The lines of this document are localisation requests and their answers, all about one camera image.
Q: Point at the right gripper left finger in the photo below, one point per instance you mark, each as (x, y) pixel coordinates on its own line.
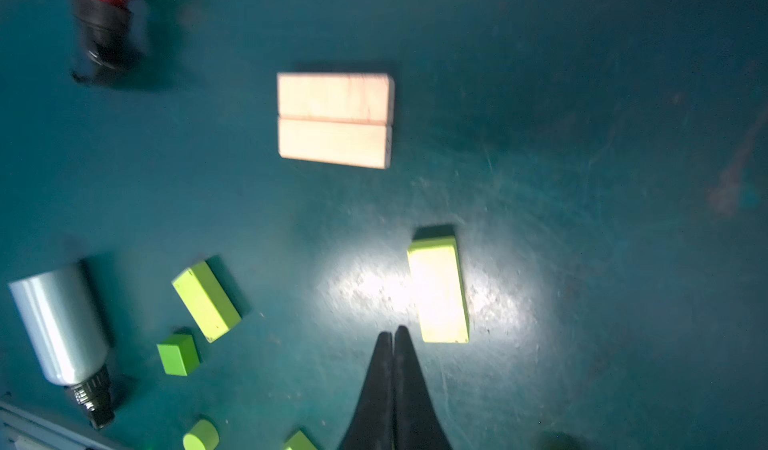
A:
(372, 422)

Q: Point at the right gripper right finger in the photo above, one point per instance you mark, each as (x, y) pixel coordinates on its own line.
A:
(416, 425)

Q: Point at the long green block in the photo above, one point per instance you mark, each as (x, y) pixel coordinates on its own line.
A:
(439, 294)
(206, 301)

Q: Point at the natural wood block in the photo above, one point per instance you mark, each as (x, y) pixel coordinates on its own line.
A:
(340, 143)
(345, 97)

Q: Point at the small green square block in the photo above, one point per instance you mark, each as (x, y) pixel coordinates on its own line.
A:
(299, 441)

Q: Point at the green cylinder block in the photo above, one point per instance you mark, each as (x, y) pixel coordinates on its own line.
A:
(202, 436)

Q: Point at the small green cube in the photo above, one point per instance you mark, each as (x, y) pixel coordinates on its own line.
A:
(178, 354)

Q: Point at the silver metal bottle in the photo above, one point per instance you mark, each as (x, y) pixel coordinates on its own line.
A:
(67, 334)

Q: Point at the red metal bottle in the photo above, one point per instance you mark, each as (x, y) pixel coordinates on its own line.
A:
(105, 48)

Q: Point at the aluminium front rail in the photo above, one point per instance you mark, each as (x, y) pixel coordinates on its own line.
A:
(25, 430)

